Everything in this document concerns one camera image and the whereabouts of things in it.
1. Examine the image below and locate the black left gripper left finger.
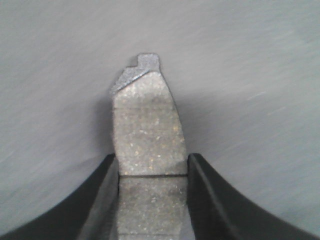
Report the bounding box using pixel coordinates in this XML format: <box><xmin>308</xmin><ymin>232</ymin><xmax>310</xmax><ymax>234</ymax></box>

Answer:
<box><xmin>0</xmin><ymin>154</ymin><xmax>116</xmax><ymax>240</ymax></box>

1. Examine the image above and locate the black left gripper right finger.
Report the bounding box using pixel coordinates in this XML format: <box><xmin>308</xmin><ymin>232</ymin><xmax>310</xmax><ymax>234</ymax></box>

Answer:
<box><xmin>187</xmin><ymin>153</ymin><xmax>318</xmax><ymax>240</ymax></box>

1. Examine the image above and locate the brake pad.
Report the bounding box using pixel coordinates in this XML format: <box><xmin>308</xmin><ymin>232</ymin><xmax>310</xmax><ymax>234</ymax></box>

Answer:
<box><xmin>111</xmin><ymin>53</ymin><xmax>188</xmax><ymax>240</ymax></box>

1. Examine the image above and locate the dark conveyor belt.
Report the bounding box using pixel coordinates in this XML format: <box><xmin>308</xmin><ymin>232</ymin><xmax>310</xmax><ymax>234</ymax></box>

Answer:
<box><xmin>0</xmin><ymin>0</ymin><xmax>320</xmax><ymax>235</ymax></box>

